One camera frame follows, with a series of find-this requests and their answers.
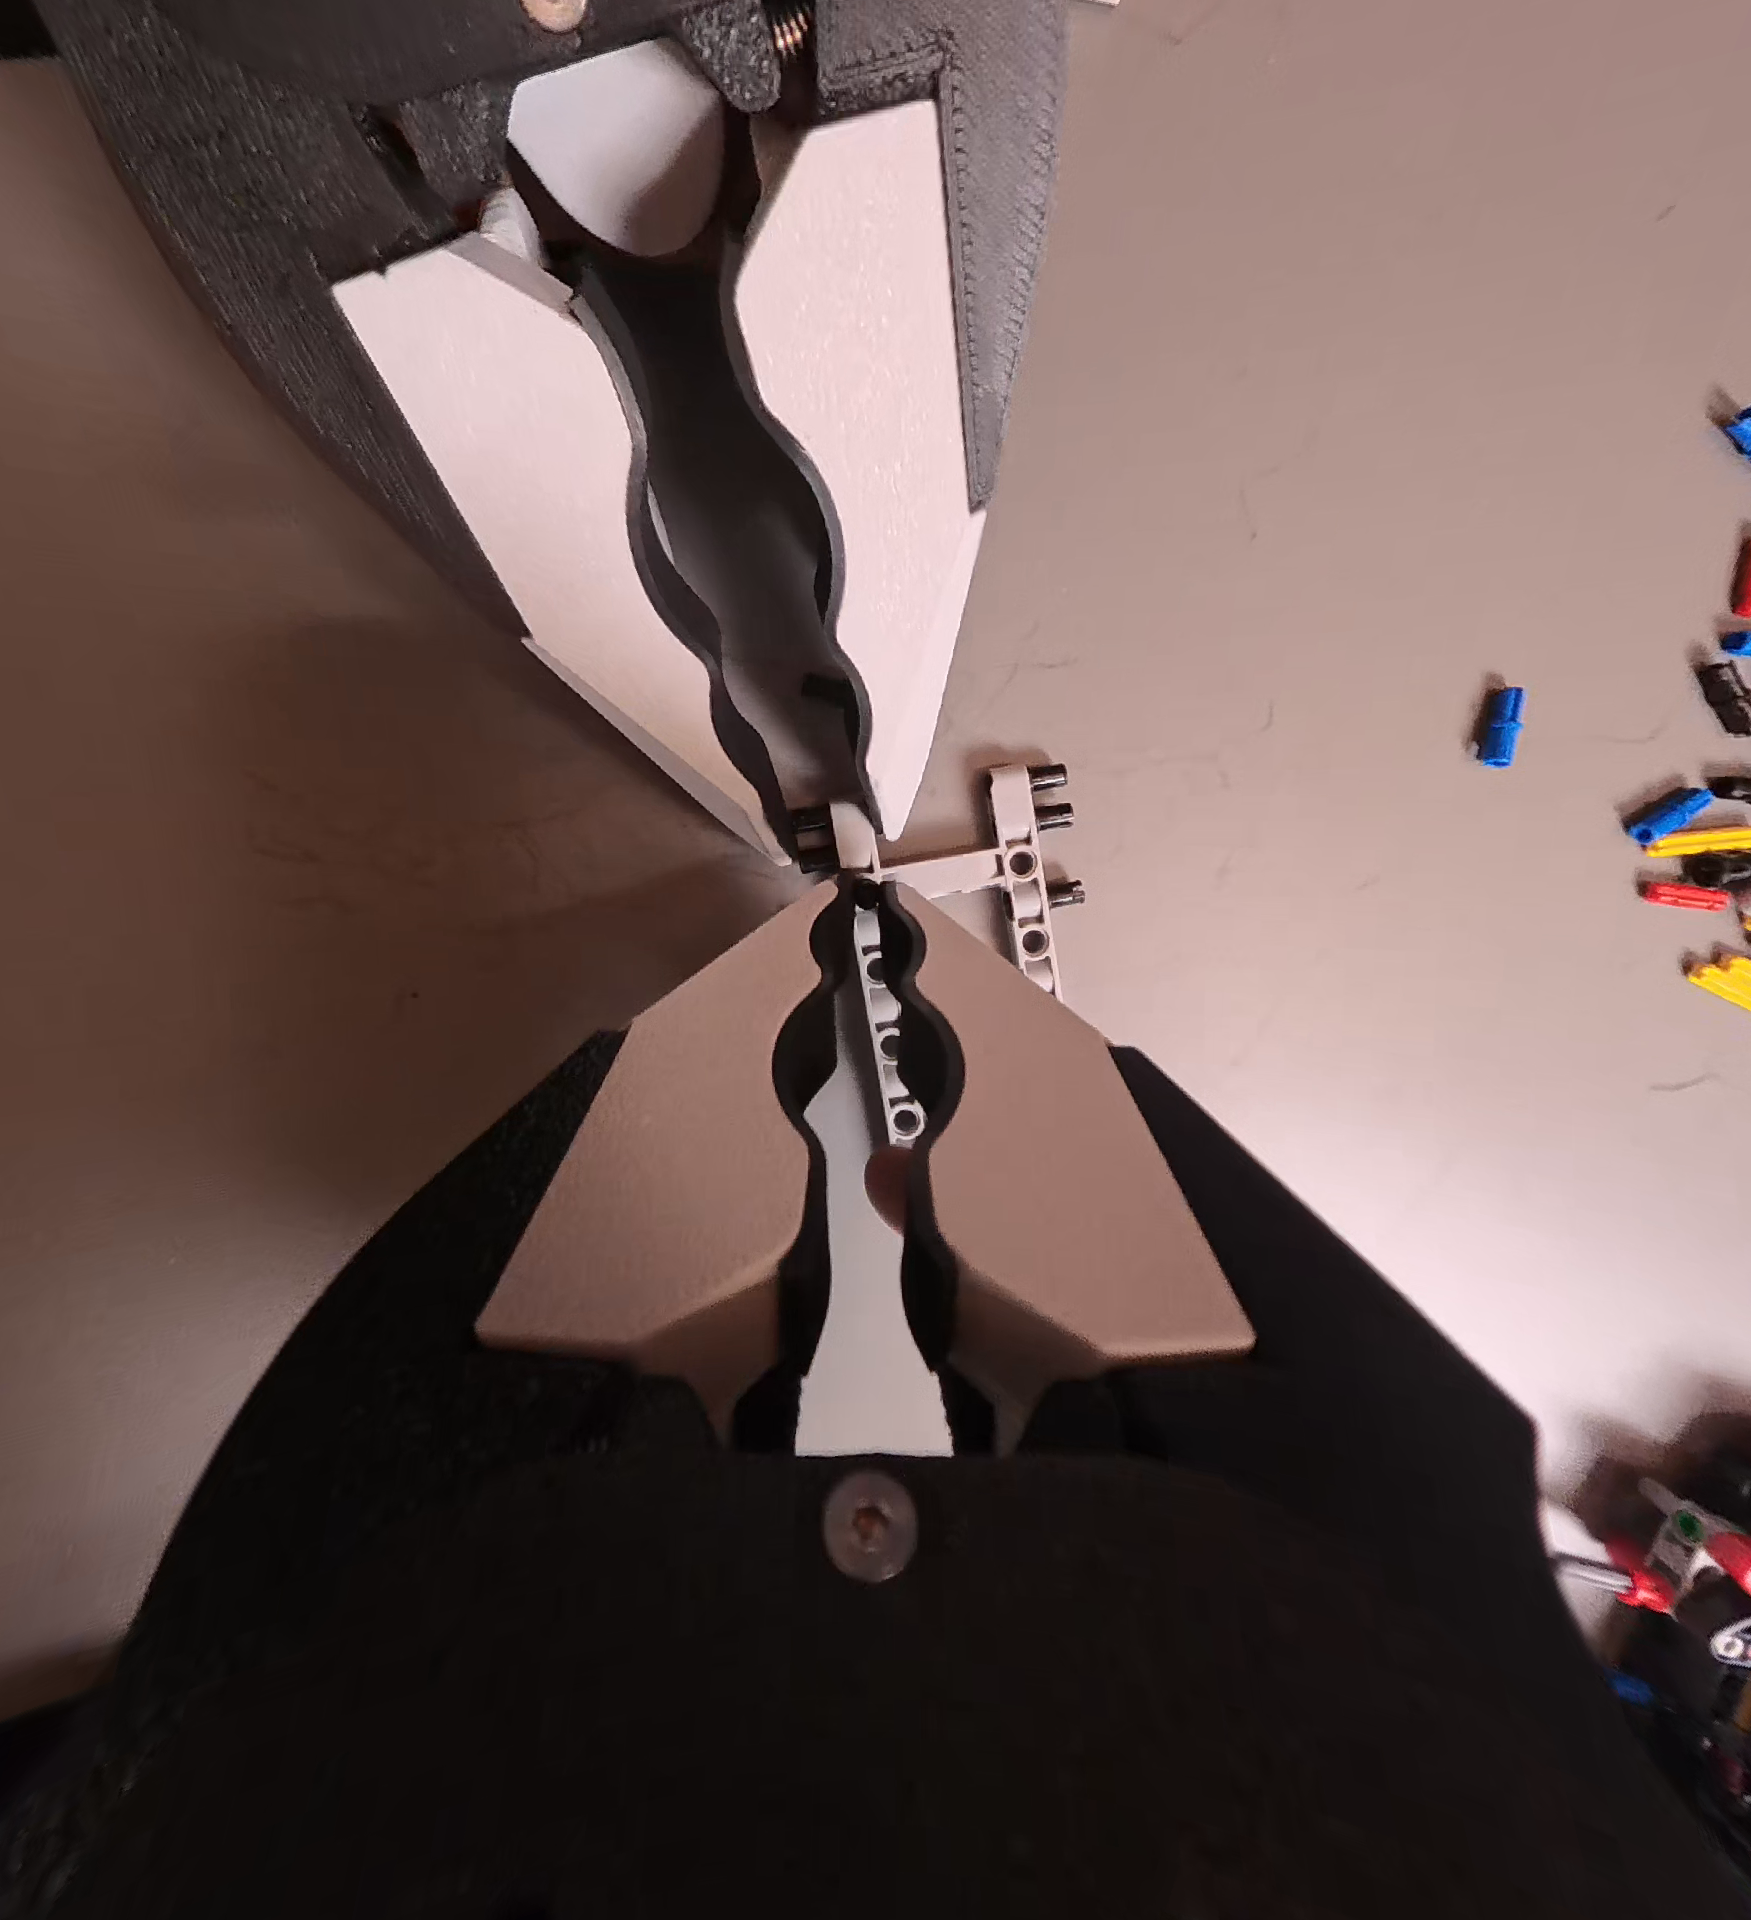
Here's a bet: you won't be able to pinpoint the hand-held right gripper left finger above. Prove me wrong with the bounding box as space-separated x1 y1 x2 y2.
475 879 860 1454

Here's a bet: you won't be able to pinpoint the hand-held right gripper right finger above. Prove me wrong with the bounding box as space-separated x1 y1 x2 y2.
875 880 1258 1454

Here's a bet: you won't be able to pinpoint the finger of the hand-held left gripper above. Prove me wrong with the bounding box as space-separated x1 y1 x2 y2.
328 188 835 871
506 41 988 845

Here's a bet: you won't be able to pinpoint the grey lego frame black pins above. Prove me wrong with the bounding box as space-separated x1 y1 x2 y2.
789 762 1084 1154

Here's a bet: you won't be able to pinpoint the pile of mixed lego pieces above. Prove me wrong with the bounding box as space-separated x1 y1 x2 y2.
1621 523 1751 1093

